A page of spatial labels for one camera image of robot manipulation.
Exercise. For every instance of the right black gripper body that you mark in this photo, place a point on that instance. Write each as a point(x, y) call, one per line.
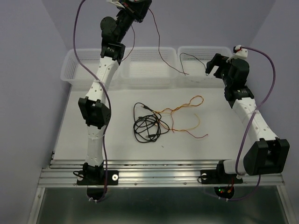
point(223, 70)

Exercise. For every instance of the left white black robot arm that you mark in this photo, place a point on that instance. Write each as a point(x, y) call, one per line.
point(95, 106)

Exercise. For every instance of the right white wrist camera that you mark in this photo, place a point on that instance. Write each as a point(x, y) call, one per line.
point(240, 52)

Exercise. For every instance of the white perforated basket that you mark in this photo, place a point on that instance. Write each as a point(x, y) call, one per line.
point(73, 73)
point(151, 66)
point(192, 61)

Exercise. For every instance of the left white perforated basket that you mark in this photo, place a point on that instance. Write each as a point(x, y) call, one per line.
point(73, 73)

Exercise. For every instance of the aluminium extrusion rail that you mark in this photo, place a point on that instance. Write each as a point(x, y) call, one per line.
point(146, 173)

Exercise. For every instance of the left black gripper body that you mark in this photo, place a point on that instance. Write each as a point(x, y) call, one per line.
point(130, 10)

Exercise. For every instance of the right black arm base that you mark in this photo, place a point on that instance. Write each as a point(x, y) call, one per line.
point(225, 183)

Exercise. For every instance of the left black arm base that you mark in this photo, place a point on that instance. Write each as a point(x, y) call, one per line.
point(96, 179)

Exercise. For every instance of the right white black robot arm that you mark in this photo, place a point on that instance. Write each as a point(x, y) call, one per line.
point(261, 151)

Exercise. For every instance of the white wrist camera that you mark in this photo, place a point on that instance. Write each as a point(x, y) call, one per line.
point(240, 52)
point(116, 3)

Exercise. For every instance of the middle white perforated basket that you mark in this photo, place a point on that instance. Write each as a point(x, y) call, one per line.
point(151, 66)

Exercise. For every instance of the right white perforated basket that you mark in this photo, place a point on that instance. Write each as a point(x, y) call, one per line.
point(192, 61)

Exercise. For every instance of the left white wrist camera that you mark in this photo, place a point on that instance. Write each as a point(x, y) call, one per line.
point(116, 3)

